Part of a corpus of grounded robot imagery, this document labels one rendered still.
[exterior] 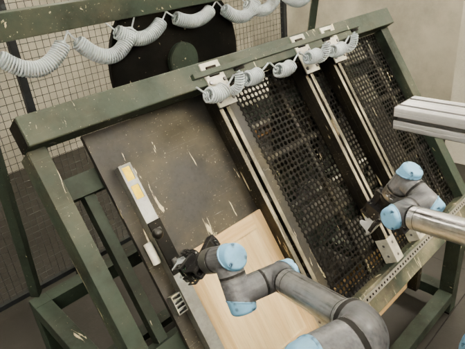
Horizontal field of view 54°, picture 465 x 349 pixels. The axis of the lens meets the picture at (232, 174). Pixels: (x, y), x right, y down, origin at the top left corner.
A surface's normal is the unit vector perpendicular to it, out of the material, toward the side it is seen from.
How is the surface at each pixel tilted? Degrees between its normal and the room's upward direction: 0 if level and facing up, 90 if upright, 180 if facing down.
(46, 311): 0
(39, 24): 90
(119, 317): 57
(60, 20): 90
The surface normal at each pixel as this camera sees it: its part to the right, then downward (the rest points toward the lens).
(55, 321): -0.09, -0.89
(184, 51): 0.70, 0.26
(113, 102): 0.54, -0.25
